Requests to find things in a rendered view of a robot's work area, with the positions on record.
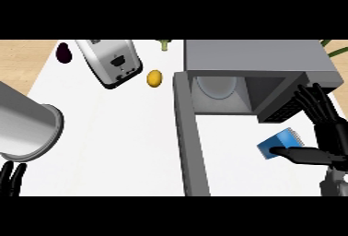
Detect silver toaster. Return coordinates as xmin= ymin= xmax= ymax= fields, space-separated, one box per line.
xmin=73 ymin=40 xmax=144 ymax=90

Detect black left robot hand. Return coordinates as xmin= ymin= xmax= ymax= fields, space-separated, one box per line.
xmin=0 ymin=160 xmax=28 ymax=197

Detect green vegetable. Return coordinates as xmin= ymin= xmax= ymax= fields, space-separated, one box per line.
xmin=156 ymin=40 xmax=172 ymax=52

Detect yellow lemon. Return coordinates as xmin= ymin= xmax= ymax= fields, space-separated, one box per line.
xmin=146 ymin=69 xmax=165 ymax=89

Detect grey microwave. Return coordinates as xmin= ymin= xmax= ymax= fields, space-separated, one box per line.
xmin=182 ymin=40 xmax=345 ymax=124

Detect grey microwave door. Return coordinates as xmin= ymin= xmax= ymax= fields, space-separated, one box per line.
xmin=172 ymin=71 xmax=212 ymax=197

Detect dark purple eggplant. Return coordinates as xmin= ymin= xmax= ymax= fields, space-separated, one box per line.
xmin=54 ymin=41 xmax=73 ymax=65

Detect green plant leaves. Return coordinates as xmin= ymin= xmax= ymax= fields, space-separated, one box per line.
xmin=320 ymin=40 xmax=348 ymax=58

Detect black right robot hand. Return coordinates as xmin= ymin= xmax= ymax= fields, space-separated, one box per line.
xmin=269 ymin=82 xmax=348 ymax=171

